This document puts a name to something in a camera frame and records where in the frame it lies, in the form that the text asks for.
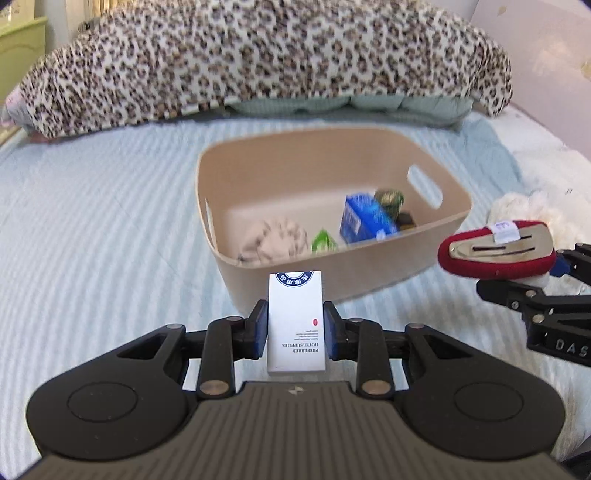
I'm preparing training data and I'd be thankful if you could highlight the dark brown small box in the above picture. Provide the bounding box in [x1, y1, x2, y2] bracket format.
[396, 211, 417, 231]

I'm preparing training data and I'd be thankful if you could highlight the green beaded trinket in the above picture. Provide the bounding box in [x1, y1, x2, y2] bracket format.
[374, 188, 405, 220]

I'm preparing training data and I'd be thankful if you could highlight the blue tissue pack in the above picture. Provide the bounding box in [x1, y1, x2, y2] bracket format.
[339, 193, 399, 244]

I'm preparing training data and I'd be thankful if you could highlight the white hotel supplies box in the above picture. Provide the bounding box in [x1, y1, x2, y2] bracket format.
[267, 271, 327, 375]

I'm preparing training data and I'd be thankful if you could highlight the striped blue bed sheet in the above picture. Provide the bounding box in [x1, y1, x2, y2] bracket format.
[1, 110, 590, 478]

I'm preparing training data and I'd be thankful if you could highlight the red hair clip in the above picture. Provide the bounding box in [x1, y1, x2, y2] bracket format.
[438, 220, 556, 280]

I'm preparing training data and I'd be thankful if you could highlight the beige plastic storage bin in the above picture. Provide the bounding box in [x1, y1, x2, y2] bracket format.
[195, 127, 472, 313]

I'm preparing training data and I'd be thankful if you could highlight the light green folded quilt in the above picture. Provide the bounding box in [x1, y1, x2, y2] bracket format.
[229, 95, 474, 128]

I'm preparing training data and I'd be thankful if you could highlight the green wooden cabinet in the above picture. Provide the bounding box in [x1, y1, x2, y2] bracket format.
[0, 17, 47, 102]

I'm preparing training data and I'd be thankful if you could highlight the white fluffy plush toy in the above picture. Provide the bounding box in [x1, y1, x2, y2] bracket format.
[487, 192, 590, 250]

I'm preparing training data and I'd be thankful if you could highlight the beige cloth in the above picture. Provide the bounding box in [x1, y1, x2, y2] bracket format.
[238, 218, 310, 263]

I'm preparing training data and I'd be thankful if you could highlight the green small packet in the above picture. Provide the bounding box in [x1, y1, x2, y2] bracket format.
[311, 229, 339, 253]

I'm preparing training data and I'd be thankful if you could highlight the pink headboard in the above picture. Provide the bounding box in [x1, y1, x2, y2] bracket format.
[472, 1, 590, 156]

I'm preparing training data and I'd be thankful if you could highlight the leopard print blanket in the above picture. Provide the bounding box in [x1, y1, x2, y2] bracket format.
[13, 1, 513, 139]

